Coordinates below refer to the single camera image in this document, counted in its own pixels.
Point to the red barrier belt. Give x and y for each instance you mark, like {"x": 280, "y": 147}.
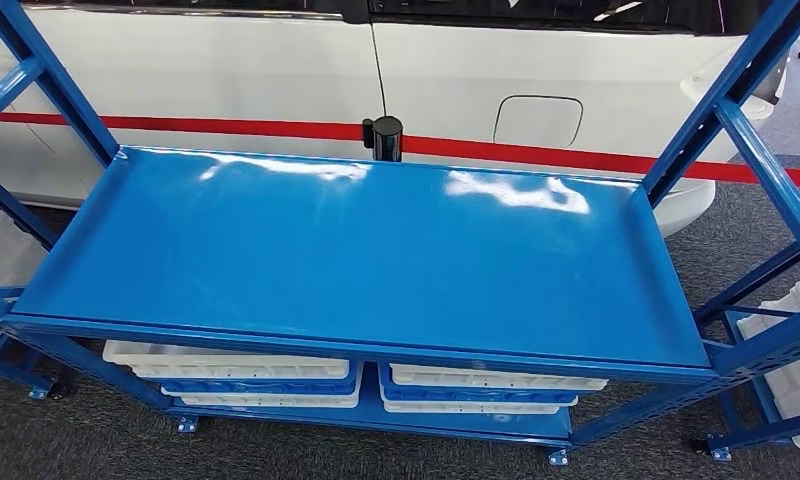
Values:
{"x": 572, "y": 159}
{"x": 175, "y": 124}

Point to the white car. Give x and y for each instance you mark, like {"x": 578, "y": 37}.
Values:
{"x": 208, "y": 66}

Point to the black barrier post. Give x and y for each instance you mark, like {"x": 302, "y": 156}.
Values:
{"x": 385, "y": 139}

